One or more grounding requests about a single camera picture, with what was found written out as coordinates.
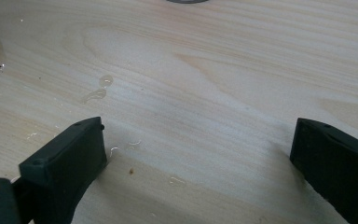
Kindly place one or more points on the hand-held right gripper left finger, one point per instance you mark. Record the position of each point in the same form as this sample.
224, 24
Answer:
65, 161

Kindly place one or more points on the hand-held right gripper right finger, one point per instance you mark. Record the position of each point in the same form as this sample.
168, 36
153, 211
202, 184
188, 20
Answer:
338, 165

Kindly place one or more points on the round black table grommet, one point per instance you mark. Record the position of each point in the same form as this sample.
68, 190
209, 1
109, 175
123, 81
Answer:
187, 1

